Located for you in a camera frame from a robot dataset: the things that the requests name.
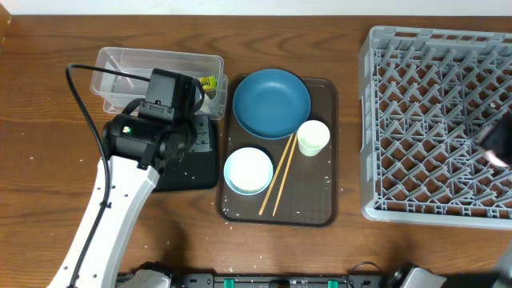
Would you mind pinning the light blue bowl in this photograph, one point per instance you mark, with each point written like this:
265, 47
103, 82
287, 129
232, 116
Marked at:
248, 171

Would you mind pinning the left wooden chopstick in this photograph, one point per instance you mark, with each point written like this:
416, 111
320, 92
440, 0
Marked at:
276, 172

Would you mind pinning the dark blue plate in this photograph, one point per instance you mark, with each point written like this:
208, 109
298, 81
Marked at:
271, 103

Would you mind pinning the grey dishwasher rack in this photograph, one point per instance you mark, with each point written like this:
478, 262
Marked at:
426, 96

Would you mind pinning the black plastic bin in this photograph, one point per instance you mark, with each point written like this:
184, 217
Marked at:
196, 171

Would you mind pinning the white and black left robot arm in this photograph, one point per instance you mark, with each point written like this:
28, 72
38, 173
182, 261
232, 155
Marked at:
143, 156

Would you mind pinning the white tissue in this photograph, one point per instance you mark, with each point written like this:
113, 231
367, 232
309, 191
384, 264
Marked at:
209, 106

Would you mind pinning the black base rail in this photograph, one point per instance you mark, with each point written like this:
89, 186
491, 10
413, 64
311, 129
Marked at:
280, 281

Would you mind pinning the dark brown serving tray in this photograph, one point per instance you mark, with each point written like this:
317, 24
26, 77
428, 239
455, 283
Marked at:
310, 195

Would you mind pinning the cream white cup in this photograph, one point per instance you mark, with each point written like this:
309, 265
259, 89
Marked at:
313, 136

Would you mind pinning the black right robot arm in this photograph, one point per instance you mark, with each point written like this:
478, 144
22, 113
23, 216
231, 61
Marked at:
496, 144

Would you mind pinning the yellow green snack wrapper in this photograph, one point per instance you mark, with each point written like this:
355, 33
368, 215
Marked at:
208, 83

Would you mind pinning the right wooden chopstick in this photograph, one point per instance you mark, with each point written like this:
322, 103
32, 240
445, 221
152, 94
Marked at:
284, 178

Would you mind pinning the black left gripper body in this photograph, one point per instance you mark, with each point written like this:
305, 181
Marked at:
202, 142

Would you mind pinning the wooden chopstick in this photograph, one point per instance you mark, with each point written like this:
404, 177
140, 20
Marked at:
284, 178
276, 172

